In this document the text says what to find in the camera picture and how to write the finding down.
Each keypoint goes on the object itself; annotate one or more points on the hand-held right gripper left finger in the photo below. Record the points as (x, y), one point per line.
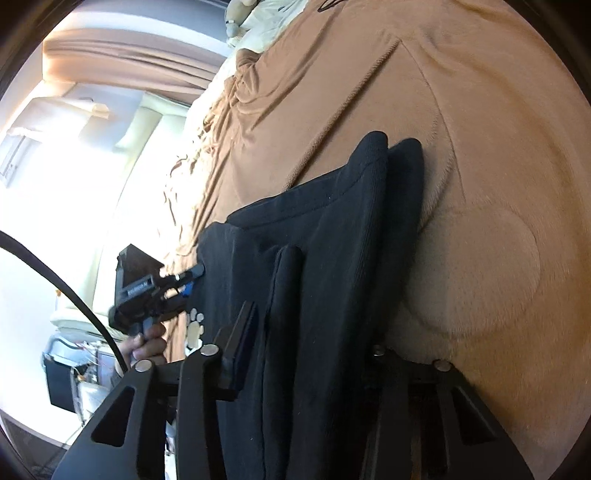
(242, 350)

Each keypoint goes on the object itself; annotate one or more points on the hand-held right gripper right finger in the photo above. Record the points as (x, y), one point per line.
(397, 383)

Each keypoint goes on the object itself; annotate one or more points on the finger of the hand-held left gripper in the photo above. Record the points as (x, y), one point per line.
(187, 291)
(184, 273)

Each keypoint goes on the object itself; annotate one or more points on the black garment with paw print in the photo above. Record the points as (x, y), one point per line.
(332, 254)

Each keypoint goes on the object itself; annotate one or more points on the person's left hand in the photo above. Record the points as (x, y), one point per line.
(147, 346)

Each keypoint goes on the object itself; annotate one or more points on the black storage box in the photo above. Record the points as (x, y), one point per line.
(60, 383)

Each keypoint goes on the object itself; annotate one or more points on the pale green padded headboard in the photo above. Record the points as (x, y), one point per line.
(147, 120)

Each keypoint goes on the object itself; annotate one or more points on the pink curtain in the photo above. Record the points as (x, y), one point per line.
(138, 60)

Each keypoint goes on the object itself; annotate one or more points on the brown blanket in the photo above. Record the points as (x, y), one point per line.
(461, 138)

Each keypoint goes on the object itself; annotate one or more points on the cream plush toy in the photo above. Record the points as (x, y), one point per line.
(238, 14)

